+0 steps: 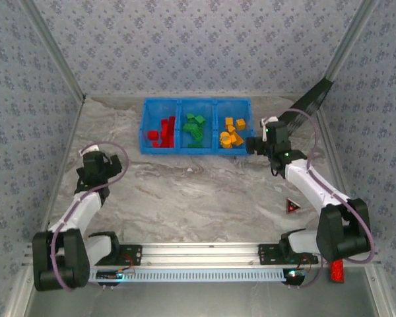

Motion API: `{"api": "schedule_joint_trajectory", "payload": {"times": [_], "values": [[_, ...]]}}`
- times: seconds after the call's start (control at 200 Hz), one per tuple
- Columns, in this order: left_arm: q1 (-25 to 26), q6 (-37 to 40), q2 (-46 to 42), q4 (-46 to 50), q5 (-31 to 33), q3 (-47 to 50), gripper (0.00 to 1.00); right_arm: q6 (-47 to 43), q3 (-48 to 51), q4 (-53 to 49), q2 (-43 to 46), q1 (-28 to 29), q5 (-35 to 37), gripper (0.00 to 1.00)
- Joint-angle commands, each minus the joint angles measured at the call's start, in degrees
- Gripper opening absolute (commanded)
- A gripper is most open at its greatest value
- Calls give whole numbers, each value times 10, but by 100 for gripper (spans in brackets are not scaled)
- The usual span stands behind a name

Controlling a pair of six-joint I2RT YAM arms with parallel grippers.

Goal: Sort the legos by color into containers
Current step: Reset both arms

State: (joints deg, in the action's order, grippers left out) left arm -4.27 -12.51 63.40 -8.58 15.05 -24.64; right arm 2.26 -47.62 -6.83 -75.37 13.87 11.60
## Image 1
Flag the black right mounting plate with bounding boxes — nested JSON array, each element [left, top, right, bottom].
[[257, 243, 319, 265]]

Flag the red triangle warning sticker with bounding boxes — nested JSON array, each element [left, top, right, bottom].
[[285, 197, 301, 215]]

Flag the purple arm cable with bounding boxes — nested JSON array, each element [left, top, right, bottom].
[[285, 108, 376, 290], [51, 141, 131, 293]]

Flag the red glitter cylinder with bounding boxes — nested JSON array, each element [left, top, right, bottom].
[[329, 259, 346, 283]]

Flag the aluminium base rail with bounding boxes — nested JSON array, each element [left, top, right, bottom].
[[22, 242, 382, 267]]

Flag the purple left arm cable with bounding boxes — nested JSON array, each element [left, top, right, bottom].
[[51, 141, 131, 293]]

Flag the aluminium side rail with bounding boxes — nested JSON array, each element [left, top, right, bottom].
[[38, 95, 86, 244], [316, 98, 364, 240]]

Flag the black flat strip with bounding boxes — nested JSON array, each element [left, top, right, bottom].
[[277, 77, 335, 136]]

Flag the aluminium frame post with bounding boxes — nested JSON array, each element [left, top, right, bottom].
[[325, 0, 381, 82], [19, 0, 87, 100]]

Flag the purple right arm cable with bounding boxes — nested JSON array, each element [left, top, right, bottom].
[[285, 108, 376, 290]]

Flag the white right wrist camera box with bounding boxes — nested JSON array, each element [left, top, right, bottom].
[[259, 116, 279, 143]]

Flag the slotted white cable duct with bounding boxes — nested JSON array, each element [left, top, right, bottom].
[[85, 267, 288, 283]]

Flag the black mounting plate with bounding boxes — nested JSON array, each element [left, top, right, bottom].
[[82, 244, 143, 267], [257, 243, 319, 265]]

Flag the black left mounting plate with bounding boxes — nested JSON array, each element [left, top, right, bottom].
[[82, 244, 143, 267]]

